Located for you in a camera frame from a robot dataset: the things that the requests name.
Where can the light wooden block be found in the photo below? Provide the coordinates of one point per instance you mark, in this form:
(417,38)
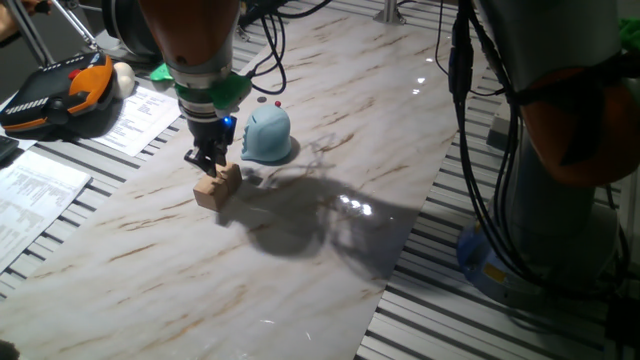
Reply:
(231,177)
(210,195)

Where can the grey tripod leg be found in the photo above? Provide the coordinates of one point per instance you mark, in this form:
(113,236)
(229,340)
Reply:
(27,30)
(75,22)

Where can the printed white paper sheet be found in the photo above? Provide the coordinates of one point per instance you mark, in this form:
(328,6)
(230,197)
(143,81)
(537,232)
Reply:
(135,122)
(35,200)

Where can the black computer keyboard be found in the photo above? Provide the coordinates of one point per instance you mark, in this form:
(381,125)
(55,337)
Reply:
(6,147)

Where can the person bare forearm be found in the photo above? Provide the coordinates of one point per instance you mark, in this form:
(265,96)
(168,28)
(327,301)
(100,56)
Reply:
(7,22)

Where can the black orange teach pendant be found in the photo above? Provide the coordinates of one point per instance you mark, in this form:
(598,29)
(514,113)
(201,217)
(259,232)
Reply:
(55,95)

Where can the white round plush ball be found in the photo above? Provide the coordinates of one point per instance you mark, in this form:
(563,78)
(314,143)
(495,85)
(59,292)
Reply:
(125,77)

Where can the green cloth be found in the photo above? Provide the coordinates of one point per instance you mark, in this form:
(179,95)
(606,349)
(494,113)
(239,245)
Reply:
(631,32)

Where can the marble pattern board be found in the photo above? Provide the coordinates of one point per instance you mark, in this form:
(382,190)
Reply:
(250,300)

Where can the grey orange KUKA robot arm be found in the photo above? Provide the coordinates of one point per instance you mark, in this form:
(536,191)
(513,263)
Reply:
(565,50)

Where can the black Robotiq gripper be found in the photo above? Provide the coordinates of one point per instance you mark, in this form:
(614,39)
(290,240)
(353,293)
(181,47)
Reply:
(210,132)

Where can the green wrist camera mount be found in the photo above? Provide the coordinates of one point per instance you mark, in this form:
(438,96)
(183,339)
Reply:
(220,92)

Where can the black round drum device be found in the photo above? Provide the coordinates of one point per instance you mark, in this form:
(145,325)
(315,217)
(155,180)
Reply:
(125,25)

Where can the light blue piggy bank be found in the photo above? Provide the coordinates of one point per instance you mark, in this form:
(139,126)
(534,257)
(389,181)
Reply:
(267,135)

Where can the aluminium frame post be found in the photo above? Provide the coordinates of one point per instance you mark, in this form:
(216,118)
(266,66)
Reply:
(390,12)

